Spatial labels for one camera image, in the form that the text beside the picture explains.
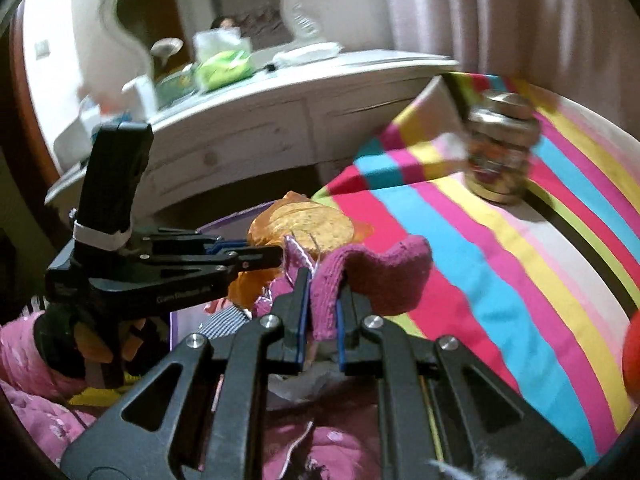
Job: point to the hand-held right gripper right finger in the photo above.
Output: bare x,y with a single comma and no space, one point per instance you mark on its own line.
344,325

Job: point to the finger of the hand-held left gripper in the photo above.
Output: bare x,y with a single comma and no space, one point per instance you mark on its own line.
240,262
200,242

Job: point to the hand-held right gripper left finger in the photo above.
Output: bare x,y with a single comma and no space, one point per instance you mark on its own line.
300,310

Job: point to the orange plastic bag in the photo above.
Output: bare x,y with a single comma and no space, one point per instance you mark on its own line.
261,228

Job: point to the magenta knit mitten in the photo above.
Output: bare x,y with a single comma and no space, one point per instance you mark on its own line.
380,280

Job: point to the shiny pink foil wrapper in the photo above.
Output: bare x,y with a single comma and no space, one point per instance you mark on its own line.
295,262

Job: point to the white box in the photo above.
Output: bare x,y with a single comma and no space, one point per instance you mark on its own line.
75,135

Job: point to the yellow round textured pad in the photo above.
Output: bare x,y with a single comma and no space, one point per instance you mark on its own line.
310,225

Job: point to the white dresser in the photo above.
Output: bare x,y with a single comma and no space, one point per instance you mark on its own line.
260,135

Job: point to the small white dish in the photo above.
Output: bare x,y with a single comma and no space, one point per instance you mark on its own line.
166,47

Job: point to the green plastic bag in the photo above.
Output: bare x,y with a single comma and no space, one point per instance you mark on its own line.
222,71

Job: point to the colourful striped blanket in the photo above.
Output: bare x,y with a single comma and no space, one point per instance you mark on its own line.
500,285

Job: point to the dark cloth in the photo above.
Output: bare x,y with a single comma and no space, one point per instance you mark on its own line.
55,345

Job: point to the pink quilted robe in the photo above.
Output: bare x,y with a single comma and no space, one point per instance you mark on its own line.
30,355

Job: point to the white paper stack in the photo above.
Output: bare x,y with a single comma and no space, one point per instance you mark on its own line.
310,54

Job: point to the printed metal tin can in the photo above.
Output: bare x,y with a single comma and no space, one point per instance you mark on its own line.
500,160

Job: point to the large red ball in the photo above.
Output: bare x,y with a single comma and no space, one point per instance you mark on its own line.
632,360

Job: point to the pale curtain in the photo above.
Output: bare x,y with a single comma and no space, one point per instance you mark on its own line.
475,5

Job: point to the brown wooden door frame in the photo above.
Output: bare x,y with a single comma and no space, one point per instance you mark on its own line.
27,110

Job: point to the wall light switch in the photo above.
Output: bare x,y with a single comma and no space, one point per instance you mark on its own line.
42,48

